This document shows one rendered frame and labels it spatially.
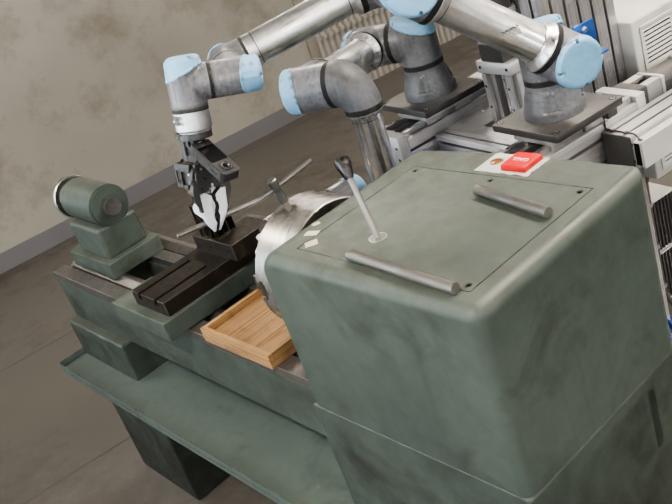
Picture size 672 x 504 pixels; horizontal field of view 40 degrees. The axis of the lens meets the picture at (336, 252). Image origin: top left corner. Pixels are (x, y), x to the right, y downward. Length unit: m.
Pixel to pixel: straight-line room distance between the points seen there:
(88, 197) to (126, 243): 0.20
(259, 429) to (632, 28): 1.47
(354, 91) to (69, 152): 4.07
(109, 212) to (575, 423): 1.76
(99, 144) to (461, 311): 4.90
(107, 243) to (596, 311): 1.79
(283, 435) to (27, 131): 3.86
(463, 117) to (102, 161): 3.85
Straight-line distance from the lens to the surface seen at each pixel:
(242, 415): 2.69
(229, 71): 1.88
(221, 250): 2.57
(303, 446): 2.48
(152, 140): 6.29
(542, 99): 2.23
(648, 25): 2.63
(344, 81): 2.21
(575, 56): 2.06
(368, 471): 2.04
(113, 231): 3.02
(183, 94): 1.87
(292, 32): 2.01
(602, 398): 1.74
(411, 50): 2.59
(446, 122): 2.64
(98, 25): 6.12
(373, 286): 1.58
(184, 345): 2.63
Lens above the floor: 2.01
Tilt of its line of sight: 26 degrees down
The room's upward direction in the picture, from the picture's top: 20 degrees counter-clockwise
